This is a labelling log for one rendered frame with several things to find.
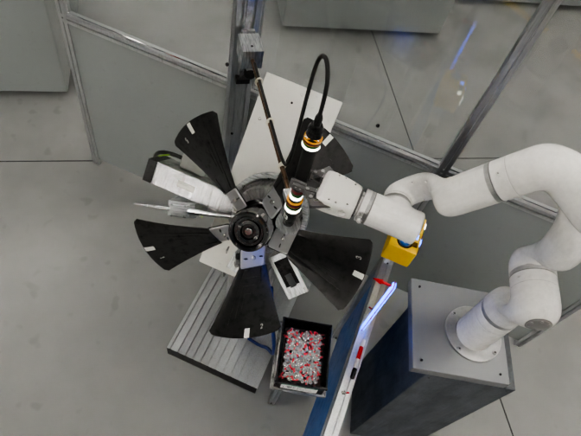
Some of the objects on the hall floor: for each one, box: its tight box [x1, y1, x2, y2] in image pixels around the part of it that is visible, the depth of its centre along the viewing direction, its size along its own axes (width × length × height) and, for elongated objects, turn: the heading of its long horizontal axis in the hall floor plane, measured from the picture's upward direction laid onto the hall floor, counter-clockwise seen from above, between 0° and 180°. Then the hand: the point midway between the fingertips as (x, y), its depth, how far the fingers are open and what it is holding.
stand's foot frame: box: [167, 267, 297, 394], centre depth 258 cm, size 62×46×8 cm
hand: (301, 178), depth 128 cm, fingers closed on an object, 4 cm apart
